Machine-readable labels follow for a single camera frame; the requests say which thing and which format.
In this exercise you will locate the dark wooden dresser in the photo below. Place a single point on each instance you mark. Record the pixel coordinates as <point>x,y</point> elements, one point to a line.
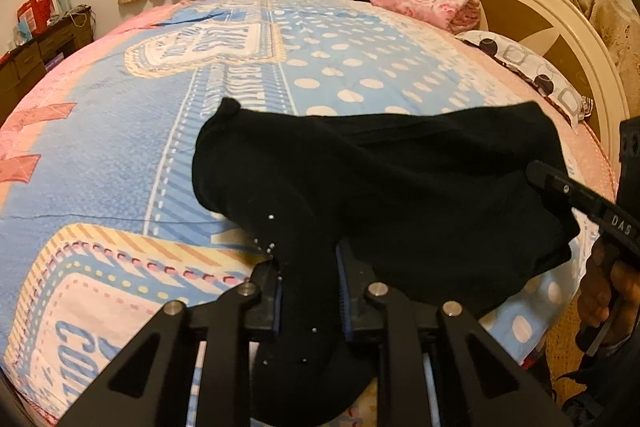
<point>45,49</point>

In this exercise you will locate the black pants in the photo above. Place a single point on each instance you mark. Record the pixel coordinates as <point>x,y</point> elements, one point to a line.
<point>400,167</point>

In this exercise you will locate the pink dotted bed sheet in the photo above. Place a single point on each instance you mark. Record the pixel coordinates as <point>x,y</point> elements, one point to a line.
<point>590,157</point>

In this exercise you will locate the pink floral folded blanket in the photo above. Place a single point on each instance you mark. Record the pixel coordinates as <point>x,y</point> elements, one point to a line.
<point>425,2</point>

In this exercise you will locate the white circle patterned pillow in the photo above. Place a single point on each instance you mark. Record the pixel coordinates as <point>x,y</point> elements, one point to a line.
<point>525,67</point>

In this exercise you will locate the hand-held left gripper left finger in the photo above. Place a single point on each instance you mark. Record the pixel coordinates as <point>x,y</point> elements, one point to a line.
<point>265,302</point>

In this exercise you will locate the person's right hand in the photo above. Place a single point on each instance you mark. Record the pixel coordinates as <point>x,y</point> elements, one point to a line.
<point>595,297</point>

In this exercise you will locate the blue polka dot bedspread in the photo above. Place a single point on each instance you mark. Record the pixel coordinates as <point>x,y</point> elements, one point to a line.
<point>125,132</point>

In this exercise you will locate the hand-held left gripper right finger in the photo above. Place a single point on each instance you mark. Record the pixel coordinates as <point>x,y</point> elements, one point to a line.
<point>344,302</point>

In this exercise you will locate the red gift bag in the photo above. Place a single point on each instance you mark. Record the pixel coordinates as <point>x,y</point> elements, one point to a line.
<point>35,12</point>

